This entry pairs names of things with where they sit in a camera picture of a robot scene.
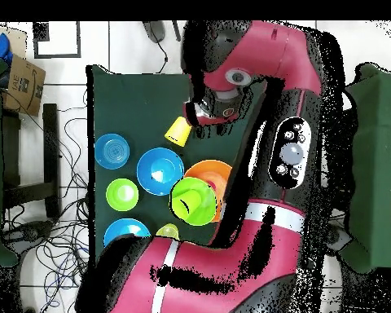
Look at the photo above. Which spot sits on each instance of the large orange bowl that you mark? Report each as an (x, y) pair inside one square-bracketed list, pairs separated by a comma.
[(211, 168)]

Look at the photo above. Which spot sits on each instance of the large blue bowl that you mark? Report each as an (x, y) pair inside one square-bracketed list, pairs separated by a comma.
[(156, 159), (120, 228)]

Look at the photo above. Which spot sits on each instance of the red cup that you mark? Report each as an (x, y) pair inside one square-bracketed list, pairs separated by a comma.
[(216, 184)]

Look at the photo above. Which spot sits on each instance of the green cup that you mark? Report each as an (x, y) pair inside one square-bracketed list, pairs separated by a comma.
[(189, 203)]

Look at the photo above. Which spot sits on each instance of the large green bowl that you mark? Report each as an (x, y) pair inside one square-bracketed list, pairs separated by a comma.
[(205, 208)]

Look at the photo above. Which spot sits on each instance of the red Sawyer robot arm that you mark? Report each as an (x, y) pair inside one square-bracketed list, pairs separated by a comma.
[(264, 254)]

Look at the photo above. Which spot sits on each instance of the dark green table cloth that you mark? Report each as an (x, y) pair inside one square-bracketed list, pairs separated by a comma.
[(133, 97)]

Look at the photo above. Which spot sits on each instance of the small blue bowl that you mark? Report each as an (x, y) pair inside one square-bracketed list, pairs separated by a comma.
[(112, 151)]

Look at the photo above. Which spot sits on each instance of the black tripod leg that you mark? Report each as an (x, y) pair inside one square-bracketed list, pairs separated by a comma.
[(177, 31)]

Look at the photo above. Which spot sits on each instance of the pale translucent yellow cup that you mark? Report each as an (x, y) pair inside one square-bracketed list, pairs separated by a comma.
[(167, 231)]

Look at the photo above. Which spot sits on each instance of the person's foot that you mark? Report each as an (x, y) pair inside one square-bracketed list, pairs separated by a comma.
[(154, 31)]

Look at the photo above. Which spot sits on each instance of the small green bowl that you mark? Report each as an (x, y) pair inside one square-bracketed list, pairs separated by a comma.
[(115, 195)]

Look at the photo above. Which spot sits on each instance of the black chair base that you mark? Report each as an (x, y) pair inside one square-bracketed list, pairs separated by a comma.
[(342, 239)]

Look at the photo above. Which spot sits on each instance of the printed cardboard box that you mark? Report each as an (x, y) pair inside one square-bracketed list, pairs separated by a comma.
[(22, 94)]

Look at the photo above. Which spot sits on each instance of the blue bag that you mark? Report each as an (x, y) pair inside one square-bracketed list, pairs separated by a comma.
[(1, 47)]

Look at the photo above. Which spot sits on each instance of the black chair frame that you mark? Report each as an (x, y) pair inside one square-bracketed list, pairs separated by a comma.
[(50, 146)]

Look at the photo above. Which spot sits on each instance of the black square floor frame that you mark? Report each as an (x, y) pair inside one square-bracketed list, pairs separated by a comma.
[(40, 34)]

